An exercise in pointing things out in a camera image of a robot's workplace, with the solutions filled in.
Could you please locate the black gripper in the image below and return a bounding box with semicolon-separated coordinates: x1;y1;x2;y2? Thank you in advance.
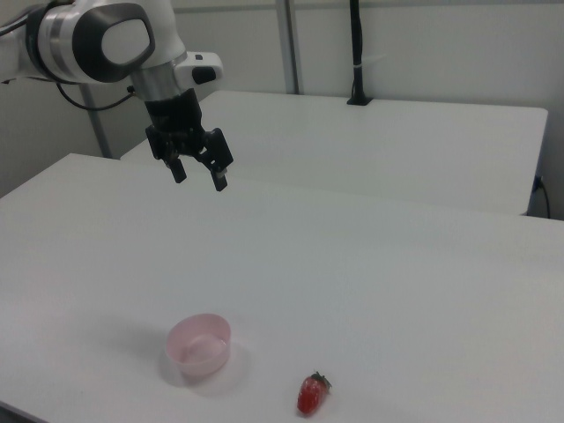
144;87;234;193

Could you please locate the red strawberry with green leaves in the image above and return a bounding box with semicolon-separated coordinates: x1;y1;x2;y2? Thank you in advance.
296;370;333;416

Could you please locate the pink translucent plastic bowl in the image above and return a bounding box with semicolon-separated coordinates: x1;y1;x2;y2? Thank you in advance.
166;312;233;377

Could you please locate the grey metal partition post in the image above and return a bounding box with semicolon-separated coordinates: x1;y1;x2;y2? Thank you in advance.
78;82;112;159
275;0;306;95

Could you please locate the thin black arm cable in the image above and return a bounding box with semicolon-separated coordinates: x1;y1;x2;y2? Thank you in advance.
55;82;136;111

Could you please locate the black camera stand with white tie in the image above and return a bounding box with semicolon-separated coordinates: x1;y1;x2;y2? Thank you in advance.
345;0;374;107

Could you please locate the black power cable with blue plug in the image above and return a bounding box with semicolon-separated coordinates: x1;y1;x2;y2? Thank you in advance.
533;174;552;219

